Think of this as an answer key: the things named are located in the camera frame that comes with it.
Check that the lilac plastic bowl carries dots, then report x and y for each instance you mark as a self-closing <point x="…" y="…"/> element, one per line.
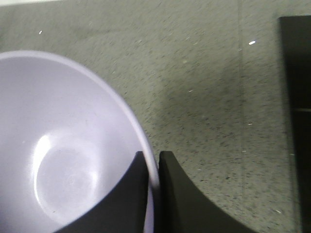
<point x="66" y="139"/>

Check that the black gas stove top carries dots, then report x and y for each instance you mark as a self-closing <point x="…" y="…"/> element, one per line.
<point x="296" y="46"/>

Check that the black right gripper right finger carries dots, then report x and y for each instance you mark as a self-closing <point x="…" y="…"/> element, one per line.
<point x="185" y="209"/>

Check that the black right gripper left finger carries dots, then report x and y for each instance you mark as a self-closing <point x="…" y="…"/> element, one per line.
<point x="123" y="209"/>

